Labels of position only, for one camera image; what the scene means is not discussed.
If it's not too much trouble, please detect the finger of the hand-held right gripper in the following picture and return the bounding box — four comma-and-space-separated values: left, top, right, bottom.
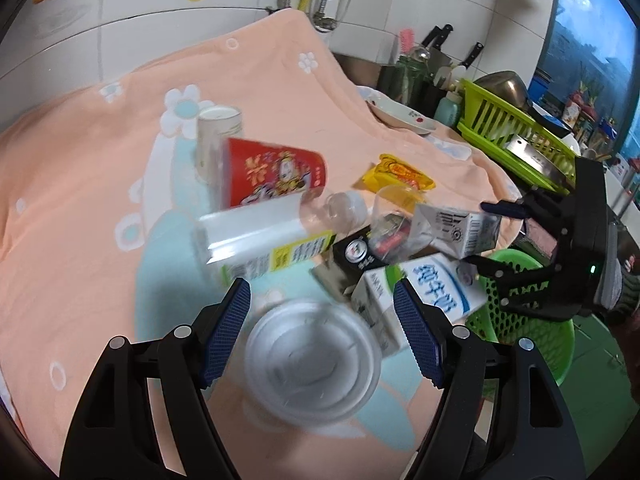
462, 255, 581, 321
480, 189, 577, 250

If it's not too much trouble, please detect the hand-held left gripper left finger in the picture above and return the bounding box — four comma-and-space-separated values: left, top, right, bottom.
60, 277, 252, 480

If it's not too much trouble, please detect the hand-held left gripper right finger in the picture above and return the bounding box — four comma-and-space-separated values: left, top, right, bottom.
392, 279, 586, 480

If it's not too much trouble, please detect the grey and white small carton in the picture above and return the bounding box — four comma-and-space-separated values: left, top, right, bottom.
412, 202, 502, 260

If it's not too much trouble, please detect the blue and white milk carton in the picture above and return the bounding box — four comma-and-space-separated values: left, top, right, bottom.
350, 252, 488, 356

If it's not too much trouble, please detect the green plastic basket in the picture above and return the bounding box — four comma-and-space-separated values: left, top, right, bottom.
465, 249, 576, 386

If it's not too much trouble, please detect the clear bottle with yellow label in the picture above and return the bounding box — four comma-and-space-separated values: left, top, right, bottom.
192, 191, 368, 281

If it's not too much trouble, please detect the black carton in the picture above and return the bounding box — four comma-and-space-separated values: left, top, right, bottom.
310, 227, 396, 306

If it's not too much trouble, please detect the clear plastic cup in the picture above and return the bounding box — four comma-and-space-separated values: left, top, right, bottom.
367, 185, 431, 263

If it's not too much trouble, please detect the yellow snack wrapper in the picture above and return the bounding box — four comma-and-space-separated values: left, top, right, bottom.
361, 154, 435, 193

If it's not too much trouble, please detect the red printed paper cup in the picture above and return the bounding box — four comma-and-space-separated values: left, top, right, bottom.
220, 137, 327, 211

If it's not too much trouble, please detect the white paper cup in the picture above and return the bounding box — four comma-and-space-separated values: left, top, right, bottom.
196, 105, 244, 183

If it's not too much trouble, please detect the pink dish cloth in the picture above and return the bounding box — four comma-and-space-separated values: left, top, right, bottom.
522, 220, 558, 257

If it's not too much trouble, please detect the steel cleaver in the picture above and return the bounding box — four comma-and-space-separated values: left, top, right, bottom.
504, 135, 576, 188

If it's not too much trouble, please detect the green plastic dish rack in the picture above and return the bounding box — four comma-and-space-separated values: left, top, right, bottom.
457, 79, 578, 193

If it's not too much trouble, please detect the teal bottle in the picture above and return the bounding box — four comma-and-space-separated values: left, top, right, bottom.
434, 92, 463, 128

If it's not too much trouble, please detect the red label jar with plant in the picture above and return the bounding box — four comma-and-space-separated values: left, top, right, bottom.
562, 80, 587, 127

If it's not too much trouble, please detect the metal pot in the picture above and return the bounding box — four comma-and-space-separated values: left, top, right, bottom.
472, 71, 536, 111

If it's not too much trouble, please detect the white bowl red pattern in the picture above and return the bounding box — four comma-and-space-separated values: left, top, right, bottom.
366, 94, 436, 136

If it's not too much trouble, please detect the glass jar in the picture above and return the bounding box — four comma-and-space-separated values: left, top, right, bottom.
395, 55, 431, 103

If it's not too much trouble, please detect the orange flower print blanket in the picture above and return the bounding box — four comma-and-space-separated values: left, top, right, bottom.
0, 10, 521, 480

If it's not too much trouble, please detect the window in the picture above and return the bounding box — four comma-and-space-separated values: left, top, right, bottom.
537, 0, 640, 161

